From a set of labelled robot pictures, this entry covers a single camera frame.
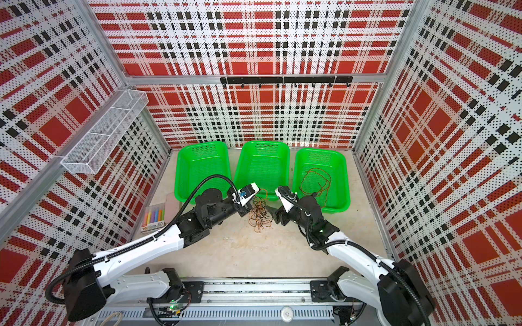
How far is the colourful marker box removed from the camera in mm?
906

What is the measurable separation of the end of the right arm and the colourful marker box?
564mm

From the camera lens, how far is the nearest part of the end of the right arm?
0.70m
